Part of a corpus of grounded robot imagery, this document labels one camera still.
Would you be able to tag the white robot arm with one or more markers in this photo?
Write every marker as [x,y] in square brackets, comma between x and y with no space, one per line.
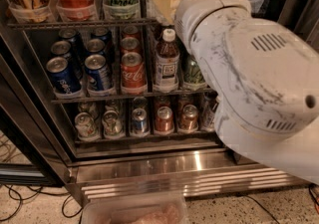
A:
[266,77]

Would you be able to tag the front green can middle shelf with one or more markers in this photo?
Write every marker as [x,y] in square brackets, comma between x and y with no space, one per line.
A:
[192,76]

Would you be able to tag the brown tea bottle middle shelf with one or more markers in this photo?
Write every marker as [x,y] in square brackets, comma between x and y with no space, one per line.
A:
[167,58]

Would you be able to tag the glass fridge door right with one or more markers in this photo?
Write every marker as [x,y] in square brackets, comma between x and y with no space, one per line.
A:
[302,18]

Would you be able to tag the tea bottle bottom shelf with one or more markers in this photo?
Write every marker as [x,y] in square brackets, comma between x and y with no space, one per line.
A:
[209,110]

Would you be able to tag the stainless steel fridge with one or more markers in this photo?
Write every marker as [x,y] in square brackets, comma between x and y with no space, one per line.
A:
[41,122]

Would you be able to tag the red can bottom shelf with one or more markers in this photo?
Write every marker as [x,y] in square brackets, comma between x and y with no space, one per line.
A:
[164,120]

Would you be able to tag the middle red cola can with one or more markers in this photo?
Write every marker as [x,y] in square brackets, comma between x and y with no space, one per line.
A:
[130,44]

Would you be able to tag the front red cola can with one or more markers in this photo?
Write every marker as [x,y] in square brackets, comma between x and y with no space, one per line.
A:
[133,73]

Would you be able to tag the middle right Pepsi can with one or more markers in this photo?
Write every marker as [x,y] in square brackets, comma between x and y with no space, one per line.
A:
[97,47]

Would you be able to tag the pepsi can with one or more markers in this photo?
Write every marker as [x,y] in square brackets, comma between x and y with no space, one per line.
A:
[62,76]
[97,47]
[64,49]
[99,75]

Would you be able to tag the front right Pepsi can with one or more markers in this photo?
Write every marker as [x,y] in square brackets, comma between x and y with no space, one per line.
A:
[99,75]

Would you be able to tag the middle left Pepsi can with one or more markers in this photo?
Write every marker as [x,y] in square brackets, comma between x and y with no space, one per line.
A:
[64,49]

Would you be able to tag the front left Pepsi can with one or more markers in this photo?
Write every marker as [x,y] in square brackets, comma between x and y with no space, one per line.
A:
[62,76]

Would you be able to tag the blue silver can bottom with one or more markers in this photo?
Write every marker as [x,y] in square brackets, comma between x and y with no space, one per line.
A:
[140,121]

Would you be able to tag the white can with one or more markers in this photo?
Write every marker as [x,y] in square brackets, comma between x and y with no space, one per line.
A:
[112,125]
[86,127]

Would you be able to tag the white can bottom left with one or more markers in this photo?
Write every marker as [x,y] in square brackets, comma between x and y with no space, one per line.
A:
[86,127]

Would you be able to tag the clear plastic bin on floor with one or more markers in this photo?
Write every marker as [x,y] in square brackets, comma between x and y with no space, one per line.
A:
[151,208]

